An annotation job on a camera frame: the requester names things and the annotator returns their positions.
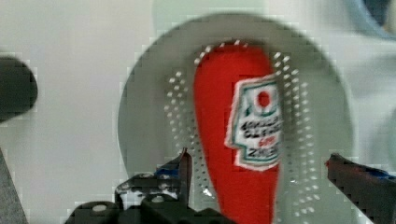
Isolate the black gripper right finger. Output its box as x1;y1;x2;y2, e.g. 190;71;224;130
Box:
325;153;396;224

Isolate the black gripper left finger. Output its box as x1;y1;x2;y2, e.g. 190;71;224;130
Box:
64;148;236;224

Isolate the red plush ketchup bottle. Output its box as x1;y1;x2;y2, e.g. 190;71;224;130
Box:
193;45;282;224

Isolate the green perforated strainer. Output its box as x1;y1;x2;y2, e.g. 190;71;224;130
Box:
118;0;357;224

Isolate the blue bowl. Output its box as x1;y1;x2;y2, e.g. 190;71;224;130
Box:
344;0;396;40

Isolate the black cylinder upper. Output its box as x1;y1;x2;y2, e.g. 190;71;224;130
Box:
0;57;38;122

